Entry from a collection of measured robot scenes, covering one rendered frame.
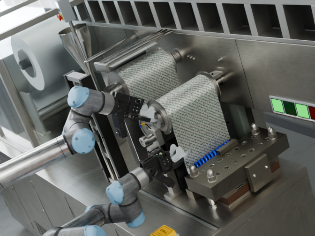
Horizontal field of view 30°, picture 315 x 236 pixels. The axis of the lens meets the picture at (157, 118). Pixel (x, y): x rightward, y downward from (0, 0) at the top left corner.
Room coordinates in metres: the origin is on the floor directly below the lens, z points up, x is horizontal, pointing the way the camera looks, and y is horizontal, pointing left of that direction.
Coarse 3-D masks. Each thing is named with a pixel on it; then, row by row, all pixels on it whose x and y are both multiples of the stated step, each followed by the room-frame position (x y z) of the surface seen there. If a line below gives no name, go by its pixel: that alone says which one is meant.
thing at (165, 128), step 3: (204, 75) 2.16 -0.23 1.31; (213, 84) 2.13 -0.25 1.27; (216, 90) 2.12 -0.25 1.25; (150, 105) 2.07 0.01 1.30; (153, 105) 2.05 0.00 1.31; (156, 105) 2.04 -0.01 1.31; (156, 108) 2.04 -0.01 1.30; (159, 108) 2.02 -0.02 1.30; (159, 111) 2.02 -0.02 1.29; (162, 111) 2.01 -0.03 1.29; (162, 114) 2.01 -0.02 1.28; (162, 117) 2.02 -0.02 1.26; (165, 117) 2.00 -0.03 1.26; (165, 120) 2.00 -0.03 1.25; (165, 123) 2.01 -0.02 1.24; (165, 126) 2.02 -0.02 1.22; (168, 126) 2.01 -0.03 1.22; (162, 129) 2.05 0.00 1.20; (165, 129) 2.02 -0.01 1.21
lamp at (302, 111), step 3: (297, 105) 1.85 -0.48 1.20; (300, 105) 1.84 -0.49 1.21; (303, 105) 1.82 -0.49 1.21; (297, 108) 1.85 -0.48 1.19; (300, 108) 1.84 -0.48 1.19; (303, 108) 1.83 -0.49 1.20; (306, 108) 1.82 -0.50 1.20; (300, 111) 1.84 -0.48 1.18; (303, 111) 1.83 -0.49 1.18; (306, 111) 1.82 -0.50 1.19; (300, 114) 1.85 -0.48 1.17; (303, 114) 1.83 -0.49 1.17; (306, 114) 1.82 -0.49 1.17; (306, 117) 1.82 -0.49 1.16
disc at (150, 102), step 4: (152, 100) 2.06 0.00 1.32; (148, 104) 2.09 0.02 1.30; (156, 104) 2.04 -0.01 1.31; (160, 104) 2.02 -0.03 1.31; (148, 108) 2.10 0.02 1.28; (160, 108) 2.02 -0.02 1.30; (164, 112) 2.01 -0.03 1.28; (168, 116) 1.99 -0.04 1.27; (168, 120) 2.00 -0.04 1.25; (168, 124) 2.01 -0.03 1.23; (168, 128) 2.01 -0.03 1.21; (164, 132) 2.05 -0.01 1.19; (168, 132) 2.02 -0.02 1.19
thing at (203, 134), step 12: (216, 108) 2.10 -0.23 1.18; (192, 120) 2.04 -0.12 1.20; (204, 120) 2.07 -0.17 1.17; (216, 120) 2.09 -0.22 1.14; (180, 132) 2.01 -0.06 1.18; (192, 132) 2.04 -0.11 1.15; (204, 132) 2.06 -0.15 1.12; (216, 132) 2.09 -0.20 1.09; (180, 144) 2.01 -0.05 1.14; (192, 144) 2.03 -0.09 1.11; (204, 144) 2.05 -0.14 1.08; (216, 144) 2.08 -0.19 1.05; (192, 156) 2.02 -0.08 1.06
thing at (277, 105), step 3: (273, 99) 1.95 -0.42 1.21; (273, 102) 1.96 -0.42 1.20; (276, 102) 1.94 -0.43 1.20; (279, 102) 1.93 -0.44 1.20; (273, 105) 1.96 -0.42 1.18; (276, 105) 1.95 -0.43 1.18; (279, 105) 1.93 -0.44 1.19; (276, 108) 1.95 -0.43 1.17; (279, 108) 1.93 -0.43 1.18; (282, 108) 1.92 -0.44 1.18; (279, 111) 1.94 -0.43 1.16; (282, 111) 1.93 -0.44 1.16
